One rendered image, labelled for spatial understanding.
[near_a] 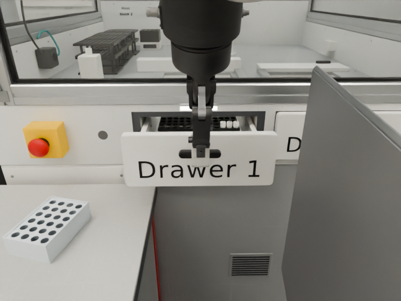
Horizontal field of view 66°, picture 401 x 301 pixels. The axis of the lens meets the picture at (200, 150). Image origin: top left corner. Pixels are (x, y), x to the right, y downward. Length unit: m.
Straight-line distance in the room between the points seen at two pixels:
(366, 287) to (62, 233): 0.48
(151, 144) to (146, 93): 0.14
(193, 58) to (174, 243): 0.61
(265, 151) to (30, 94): 0.50
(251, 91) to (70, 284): 0.49
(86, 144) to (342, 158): 0.59
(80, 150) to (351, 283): 0.63
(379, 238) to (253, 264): 0.74
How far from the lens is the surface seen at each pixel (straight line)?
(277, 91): 0.69
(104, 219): 0.66
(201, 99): 0.39
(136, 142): 0.58
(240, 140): 0.58
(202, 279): 0.98
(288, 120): 0.70
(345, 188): 0.28
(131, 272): 0.54
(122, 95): 0.69
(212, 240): 0.88
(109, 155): 0.75
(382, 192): 0.22
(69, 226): 0.61
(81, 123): 0.74
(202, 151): 0.50
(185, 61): 0.38
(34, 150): 0.71
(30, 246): 0.60
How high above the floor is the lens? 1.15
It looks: 26 degrees down
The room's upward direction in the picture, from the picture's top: straight up
